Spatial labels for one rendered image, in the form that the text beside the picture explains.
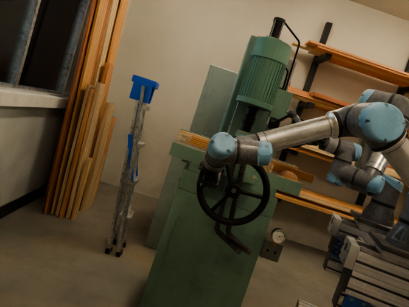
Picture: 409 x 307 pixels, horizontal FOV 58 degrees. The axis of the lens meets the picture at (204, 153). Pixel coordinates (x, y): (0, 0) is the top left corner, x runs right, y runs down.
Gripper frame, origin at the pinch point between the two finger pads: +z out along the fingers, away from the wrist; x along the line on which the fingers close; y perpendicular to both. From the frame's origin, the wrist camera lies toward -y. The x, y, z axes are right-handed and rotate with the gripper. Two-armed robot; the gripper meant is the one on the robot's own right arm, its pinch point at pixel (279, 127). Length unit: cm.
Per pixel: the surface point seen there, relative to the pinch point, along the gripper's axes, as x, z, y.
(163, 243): 65, 32, -5
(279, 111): -11.7, -2.5, -32.4
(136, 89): -2, 80, -74
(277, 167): 16.3, -8.1, -16.5
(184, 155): 24.7, 35.1, -1.7
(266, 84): -17.1, 10.4, -6.8
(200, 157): 23.2, 28.3, -1.6
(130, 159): 41, 71, -77
